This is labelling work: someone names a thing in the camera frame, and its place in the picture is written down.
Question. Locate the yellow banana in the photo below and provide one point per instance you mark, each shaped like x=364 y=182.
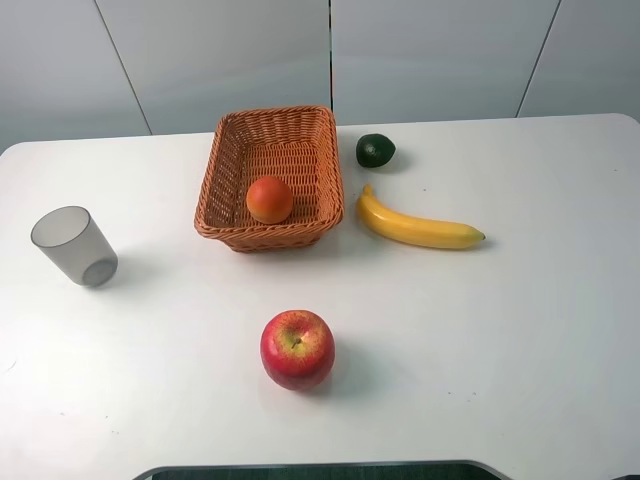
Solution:
x=412 y=230

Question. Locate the grey translucent plastic cup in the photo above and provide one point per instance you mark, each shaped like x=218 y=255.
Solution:
x=71 y=239

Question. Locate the dark green avocado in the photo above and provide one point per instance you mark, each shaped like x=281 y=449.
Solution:
x=374 y=150

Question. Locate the orange tomato fruit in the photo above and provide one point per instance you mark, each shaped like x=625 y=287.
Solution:
x=269 y=200

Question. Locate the red apple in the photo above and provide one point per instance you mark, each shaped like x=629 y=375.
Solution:
x=297 y=349

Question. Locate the orange wicker basket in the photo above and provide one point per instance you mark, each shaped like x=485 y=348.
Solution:
x=297 y=144

